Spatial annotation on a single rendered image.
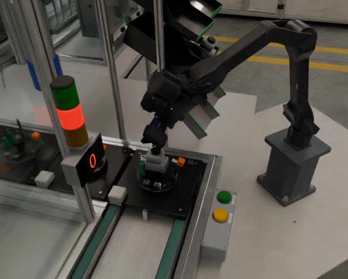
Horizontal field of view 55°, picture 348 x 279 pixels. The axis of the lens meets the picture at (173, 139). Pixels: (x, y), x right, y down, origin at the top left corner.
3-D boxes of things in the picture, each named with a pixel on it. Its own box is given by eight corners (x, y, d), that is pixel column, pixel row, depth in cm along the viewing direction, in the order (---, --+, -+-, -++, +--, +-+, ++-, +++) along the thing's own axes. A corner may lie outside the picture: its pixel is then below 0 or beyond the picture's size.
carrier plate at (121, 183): (202, 164, 114) (203, 160, 113) (185, 221, 96) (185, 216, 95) (136, 153, 119) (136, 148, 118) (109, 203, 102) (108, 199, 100)
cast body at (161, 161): (169, 163, 104) (168, 146, 99) (165, 173, 101) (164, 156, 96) (143, 159, 106) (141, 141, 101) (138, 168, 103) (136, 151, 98)
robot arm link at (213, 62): (298, 29, 84) (285, -6, 78) (317, 42, 78) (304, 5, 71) (203, 96, 90) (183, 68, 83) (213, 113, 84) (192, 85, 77)
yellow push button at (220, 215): (228, 213, 98) (228, 209, 96) (226, 225, 95) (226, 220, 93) (214, 211, 99) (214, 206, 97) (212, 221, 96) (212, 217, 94)
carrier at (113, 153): (133, 151, 120) (129, 124, 112) (104, 203, 102) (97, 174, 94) (72, 141, 125) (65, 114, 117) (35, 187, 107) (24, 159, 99)
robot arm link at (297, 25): (301, 14, 81) (277, 23, 81) (318, 25, 76) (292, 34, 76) (301, 113, 103) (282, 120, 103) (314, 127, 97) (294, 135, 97)
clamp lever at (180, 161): (177, 174, 104) (185, 159, 99) (175, 179, 103) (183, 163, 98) (167, 169, 104) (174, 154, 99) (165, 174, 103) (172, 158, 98)
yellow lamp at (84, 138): (92, 135, 78) (88, 118, 75) (82, 149, 74) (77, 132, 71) (73, 132, 79) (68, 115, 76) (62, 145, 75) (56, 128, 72)
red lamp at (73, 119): (88, 118, 75) (84, 99, 71) (77, 131, 71) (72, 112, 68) (68, 114, 76) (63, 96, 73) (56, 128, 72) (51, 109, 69)
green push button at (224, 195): (231, 196, 103) (232, 191, 102) (229, 206, 100) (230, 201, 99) (218, 193, 104) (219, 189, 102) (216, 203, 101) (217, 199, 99)
